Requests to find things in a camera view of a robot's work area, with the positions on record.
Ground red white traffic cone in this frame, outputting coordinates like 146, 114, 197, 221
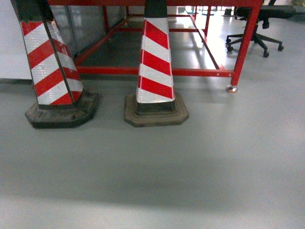
11, 0, 99, 129

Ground black office chair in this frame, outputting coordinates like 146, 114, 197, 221
225, 0, 297, 58

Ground red metal frame table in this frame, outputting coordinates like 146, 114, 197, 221
49, 0, 262, 93

